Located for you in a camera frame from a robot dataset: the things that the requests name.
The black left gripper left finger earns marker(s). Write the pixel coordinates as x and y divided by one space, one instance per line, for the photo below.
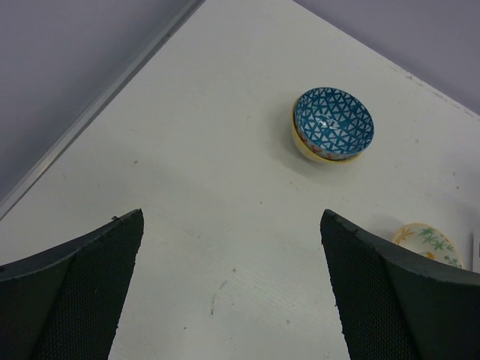
66 302

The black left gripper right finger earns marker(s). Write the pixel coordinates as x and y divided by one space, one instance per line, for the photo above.
396 304

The cream bowl with star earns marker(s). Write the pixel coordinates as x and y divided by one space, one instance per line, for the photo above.
428 242

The blue triangle pattern bowl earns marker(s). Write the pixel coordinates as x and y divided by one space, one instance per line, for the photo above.
331 125

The aluminium table edge rail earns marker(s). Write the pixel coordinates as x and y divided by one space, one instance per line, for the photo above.
62 62

